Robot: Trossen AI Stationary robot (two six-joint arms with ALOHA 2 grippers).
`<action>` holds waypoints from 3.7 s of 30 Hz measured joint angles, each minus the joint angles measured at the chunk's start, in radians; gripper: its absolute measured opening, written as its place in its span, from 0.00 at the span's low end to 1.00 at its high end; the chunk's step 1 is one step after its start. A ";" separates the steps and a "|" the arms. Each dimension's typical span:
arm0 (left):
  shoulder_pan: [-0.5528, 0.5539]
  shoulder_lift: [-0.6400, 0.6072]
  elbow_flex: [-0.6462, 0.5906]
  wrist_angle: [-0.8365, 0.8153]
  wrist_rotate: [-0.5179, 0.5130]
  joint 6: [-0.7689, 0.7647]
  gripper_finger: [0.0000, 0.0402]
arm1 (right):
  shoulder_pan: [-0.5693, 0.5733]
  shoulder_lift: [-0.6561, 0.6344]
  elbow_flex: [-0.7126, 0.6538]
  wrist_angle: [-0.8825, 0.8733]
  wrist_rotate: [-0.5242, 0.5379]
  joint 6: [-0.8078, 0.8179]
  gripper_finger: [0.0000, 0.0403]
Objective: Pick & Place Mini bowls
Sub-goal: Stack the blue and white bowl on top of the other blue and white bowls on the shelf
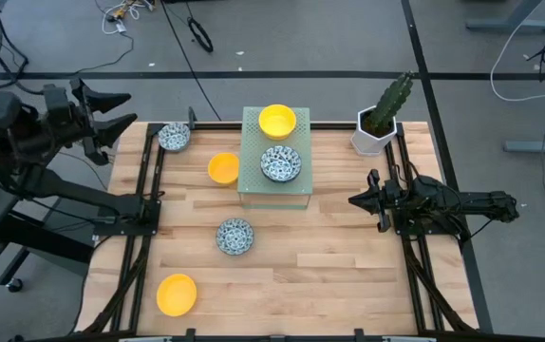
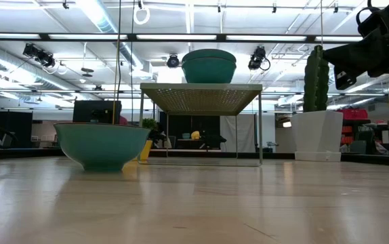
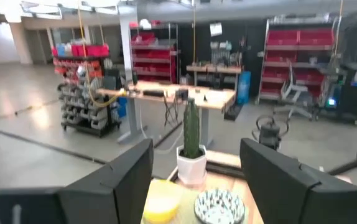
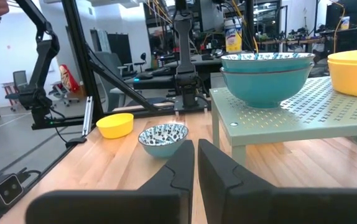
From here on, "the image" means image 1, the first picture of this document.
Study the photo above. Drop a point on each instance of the black aluminium rig frame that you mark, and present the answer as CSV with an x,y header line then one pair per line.
x,y
329,125

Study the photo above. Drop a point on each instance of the green perforated metal shelf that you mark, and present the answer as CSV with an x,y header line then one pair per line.
x,y
251,185

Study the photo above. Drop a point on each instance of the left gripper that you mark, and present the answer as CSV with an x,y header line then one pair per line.
x,y
63,114

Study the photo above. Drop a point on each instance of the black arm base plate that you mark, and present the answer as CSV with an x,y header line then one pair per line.
x,y
424,233
106,229

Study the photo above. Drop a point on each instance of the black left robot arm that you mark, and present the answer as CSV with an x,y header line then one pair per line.
x,y
78,195

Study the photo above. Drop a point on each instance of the green cactus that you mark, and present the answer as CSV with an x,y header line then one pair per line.
x,y
389,102

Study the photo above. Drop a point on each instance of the black caster wheel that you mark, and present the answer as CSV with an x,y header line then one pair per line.
x,y
14,285

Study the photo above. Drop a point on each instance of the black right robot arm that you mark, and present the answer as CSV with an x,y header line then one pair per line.
x,y
481,205

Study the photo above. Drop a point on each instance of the grey desk foot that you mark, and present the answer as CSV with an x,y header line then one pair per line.
x,y
510,24
538,146

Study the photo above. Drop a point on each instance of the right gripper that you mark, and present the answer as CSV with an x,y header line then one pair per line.
x,y
389,199

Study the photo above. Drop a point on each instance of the white hexagonal plant pot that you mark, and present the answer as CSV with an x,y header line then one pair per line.
x,y
365,142

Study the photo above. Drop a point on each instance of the silver aluminium rail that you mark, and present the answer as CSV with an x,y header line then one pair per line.
x,y
410,339
146,339

